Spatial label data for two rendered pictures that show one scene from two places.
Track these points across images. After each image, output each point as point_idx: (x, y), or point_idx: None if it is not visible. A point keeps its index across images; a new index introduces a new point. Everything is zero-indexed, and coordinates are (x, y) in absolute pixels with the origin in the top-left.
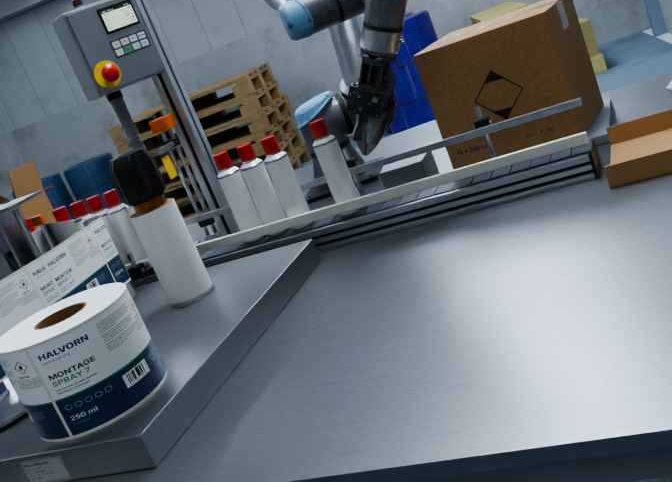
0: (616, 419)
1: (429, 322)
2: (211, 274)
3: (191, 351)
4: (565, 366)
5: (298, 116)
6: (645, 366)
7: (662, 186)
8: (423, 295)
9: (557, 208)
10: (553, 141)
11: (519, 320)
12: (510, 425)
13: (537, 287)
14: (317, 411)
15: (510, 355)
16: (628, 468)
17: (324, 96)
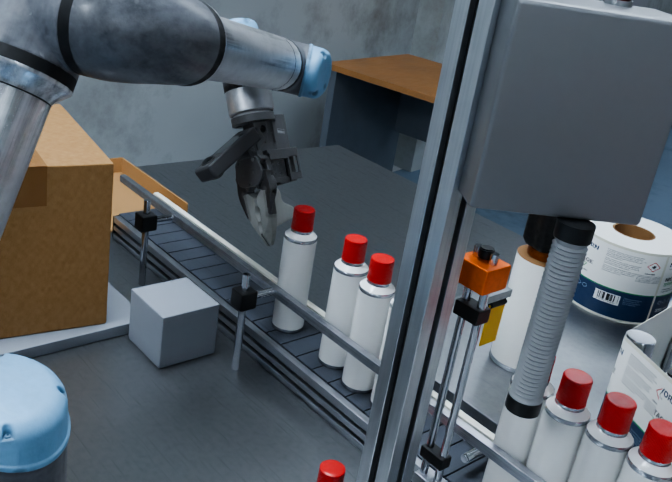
0: (405, 182)
1: (391, 238)
2: (480, 382)
3: None
4: (389, 195)
5: (66, 411)
6: (374, 182)
7: (189, 202)
8: (368, 251)
9: (222, 234)
10: (171, 202)
11: (367, 212)
12: None
13: (335, 215)
14: (483, 244)
15: (394, 207)
16: None
17: (8, 353)
